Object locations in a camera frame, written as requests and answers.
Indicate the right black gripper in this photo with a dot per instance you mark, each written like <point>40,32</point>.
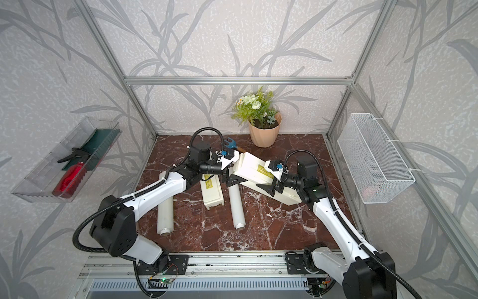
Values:
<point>269,190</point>

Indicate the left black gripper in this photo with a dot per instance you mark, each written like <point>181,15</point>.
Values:
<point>235,180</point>

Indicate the white wrap dispenser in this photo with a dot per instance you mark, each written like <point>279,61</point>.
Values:
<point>211,191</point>
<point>252,169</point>

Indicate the plastic wrap roll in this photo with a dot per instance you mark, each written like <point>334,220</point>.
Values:
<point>238,215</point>
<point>165,221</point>

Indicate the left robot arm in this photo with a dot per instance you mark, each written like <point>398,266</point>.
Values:
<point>112,229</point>

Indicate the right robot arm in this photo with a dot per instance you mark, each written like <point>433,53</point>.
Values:
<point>363,271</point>

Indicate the blue garden hand rake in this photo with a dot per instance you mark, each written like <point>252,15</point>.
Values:
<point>231,143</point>

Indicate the potted green plant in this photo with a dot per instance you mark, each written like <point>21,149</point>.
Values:
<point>263,119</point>

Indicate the red spray bottle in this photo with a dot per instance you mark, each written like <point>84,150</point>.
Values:
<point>70,181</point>

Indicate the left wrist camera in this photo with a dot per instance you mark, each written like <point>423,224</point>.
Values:
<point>228,156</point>

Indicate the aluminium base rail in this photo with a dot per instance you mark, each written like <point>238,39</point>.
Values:
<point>200,265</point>

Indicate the white wire mesh basket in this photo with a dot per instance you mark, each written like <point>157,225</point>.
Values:
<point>379,172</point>

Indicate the clear plastic wall tray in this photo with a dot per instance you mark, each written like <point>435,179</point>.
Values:
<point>60,176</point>

